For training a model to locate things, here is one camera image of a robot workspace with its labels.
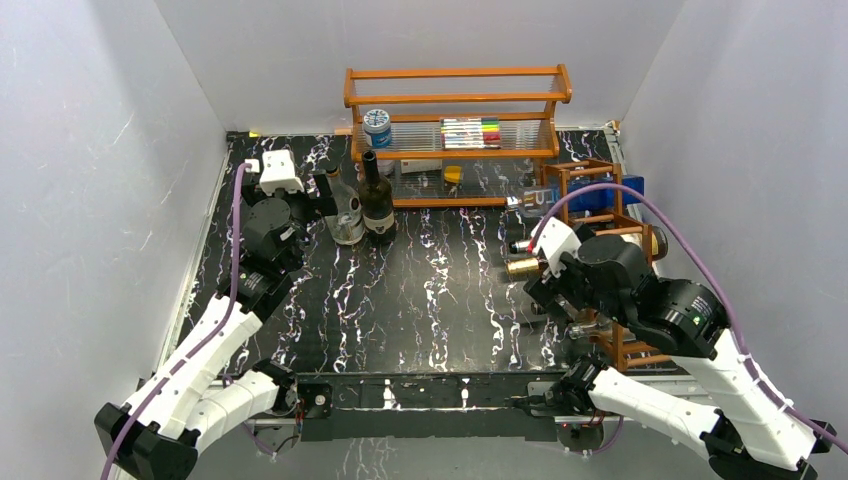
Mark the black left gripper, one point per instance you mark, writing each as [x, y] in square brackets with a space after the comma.
[316, 207]

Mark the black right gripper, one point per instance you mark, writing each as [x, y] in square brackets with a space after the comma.
[544, 288]

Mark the clear glass bottle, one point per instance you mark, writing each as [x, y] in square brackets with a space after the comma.
[346, 226]

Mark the dark green wine bottle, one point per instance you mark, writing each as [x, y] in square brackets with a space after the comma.
[375, 193]

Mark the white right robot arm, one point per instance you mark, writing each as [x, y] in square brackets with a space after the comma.
[746, 431]

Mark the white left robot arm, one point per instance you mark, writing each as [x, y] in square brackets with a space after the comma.
[160, 431]

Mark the silver capped wine bottle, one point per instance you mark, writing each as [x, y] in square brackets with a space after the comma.
[521, 247]

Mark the gold foil wine bottle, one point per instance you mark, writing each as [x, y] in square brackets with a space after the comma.
[523, 266]

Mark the blue glass bottle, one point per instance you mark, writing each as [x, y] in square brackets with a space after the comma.
[535, 202]

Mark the wooden wine rack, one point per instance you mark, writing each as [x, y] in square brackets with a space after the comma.
[624, 351]

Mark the blue lidded jar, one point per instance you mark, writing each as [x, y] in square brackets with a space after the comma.
[376, 125]

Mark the white small box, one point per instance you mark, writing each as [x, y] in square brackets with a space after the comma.
[409, 166]

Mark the yellow small object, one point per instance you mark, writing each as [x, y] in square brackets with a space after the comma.
[452, 175]

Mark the orange wooden shelf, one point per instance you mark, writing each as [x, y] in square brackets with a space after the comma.
[452, 115]

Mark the marker pen set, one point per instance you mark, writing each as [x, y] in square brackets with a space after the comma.
[471, 133]

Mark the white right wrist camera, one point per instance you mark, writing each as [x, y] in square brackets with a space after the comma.
[550, 241]

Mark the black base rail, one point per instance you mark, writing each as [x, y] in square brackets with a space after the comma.
[414, 406]

